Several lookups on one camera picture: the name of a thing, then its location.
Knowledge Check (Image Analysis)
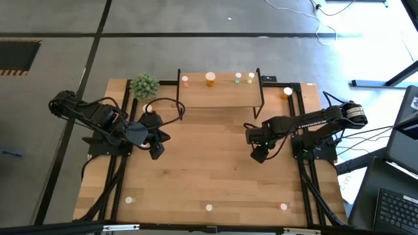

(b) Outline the silver metal bracket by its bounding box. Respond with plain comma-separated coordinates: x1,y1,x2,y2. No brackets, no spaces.
103,223,140,232
282,227,323,235

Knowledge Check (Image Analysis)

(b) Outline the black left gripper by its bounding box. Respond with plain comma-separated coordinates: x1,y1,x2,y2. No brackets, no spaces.
140,110,171,146

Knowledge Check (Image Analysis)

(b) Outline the black laptop with keyboard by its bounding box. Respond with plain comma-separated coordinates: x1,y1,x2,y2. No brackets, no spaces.
347,156,418,235

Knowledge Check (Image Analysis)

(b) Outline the white cable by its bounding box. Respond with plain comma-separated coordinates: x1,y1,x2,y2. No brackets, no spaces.
264,0,338,46

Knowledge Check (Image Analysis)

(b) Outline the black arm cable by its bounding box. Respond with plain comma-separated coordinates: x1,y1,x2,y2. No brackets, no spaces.
243,122,293,161
145,97,187,131

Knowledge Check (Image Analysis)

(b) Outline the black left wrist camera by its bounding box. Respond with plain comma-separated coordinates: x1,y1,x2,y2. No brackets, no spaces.
148,142,165,161

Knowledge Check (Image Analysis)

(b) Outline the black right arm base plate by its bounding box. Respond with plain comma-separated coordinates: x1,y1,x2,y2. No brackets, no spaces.
290,133,338,161

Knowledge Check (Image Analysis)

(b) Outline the black aluminium table frame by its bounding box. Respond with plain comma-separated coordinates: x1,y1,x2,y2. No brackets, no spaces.
73,78,349,229

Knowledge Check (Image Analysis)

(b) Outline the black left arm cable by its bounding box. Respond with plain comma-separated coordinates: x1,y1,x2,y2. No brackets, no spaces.
145,97,187,131

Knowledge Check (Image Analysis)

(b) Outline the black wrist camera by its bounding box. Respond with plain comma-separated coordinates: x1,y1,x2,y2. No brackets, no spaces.
148,142,165,161
249,144,272,165

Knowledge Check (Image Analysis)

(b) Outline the dark blue object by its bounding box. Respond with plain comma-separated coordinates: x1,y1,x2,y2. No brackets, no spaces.
1,148,25,159

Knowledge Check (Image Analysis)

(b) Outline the grey laptop with sticker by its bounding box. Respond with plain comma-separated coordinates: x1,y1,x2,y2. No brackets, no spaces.
385,84,418,176

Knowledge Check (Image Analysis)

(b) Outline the black metal bar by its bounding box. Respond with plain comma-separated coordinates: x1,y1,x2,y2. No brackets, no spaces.
335,146,388,176

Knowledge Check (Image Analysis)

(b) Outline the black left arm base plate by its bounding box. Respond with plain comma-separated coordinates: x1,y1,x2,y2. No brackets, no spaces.
82,129,135,157

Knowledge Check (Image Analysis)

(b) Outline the black crossbar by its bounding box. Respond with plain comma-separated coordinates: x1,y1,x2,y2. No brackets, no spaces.
0,220,418,235

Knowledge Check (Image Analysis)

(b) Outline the white paper sheet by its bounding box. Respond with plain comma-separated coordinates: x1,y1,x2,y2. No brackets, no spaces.
337,155,362,206

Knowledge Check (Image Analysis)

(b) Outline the cable with black plug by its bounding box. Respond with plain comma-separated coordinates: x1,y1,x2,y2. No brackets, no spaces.
309,0,357,17

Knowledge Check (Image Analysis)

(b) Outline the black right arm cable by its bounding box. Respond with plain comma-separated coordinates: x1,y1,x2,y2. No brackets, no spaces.
243,122,293,161

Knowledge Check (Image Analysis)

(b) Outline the green artificial plant in pot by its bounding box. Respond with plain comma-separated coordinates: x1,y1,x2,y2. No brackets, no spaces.
129,72,161,101

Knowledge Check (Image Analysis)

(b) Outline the wooden shelf black metal frame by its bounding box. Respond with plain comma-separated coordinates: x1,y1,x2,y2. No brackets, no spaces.
176,67,265,121

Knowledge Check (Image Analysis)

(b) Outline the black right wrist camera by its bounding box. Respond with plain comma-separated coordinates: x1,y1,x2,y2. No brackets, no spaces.
249,144,272,165

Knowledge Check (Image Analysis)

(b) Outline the black hatch with hazard stripes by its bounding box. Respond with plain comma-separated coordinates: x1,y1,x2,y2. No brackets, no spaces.
0,39,42,77

